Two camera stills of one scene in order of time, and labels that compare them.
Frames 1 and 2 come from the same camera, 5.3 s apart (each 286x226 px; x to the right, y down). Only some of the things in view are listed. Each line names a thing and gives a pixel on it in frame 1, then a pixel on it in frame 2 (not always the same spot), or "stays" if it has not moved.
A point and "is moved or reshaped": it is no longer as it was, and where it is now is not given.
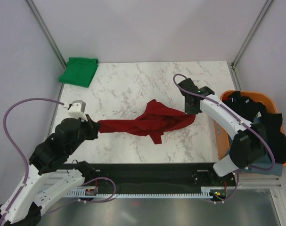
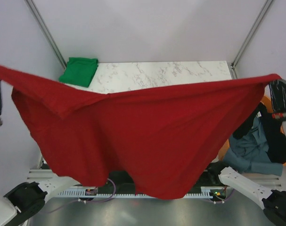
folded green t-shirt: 79,71 stays
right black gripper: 187,110 -> 281,93
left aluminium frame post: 47,34 stays
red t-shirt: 156,118 is moved or reshaped
